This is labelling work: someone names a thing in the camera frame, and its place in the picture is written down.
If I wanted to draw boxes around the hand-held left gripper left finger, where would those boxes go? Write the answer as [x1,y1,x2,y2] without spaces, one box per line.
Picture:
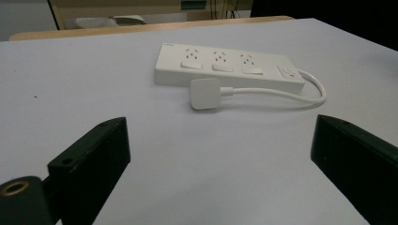
[47,116,131,225]

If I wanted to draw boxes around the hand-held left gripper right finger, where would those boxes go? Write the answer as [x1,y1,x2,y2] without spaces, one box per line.
[310,114,398,225]

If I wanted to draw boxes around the white power cable with plug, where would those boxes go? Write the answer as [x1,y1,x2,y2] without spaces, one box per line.
[190,68,327,111]

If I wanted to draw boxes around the white power strip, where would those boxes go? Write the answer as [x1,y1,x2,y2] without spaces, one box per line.
[154,42,306,95]

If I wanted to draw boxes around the light wooden table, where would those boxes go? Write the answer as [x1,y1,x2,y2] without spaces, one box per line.
[8,15,295,42]

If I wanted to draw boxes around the grey white chair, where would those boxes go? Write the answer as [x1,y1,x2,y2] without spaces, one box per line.
[73,14,147,30]

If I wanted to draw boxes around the dark curtain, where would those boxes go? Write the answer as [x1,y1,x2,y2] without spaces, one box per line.
[250,0,398,52]

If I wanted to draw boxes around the black metal stand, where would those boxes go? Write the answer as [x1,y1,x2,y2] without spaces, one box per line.
[46,0,66,31]

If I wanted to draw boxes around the teal box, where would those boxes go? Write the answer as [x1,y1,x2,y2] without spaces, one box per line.
[180,0,207,10]

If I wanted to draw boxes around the dark hanging cables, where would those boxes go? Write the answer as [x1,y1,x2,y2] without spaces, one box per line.
[208,0,240,21]

